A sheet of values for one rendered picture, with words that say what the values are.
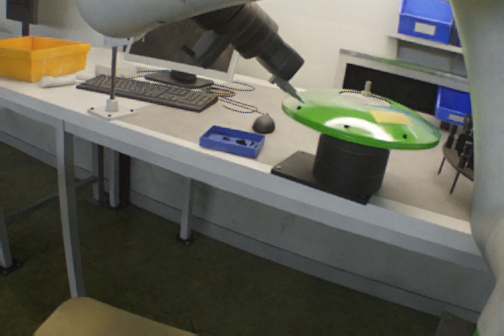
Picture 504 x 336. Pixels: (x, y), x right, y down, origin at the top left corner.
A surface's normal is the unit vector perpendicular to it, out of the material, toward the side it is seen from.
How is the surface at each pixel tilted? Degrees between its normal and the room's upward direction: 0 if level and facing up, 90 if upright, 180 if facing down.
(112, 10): 112
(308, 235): 90
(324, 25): 90
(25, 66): 94
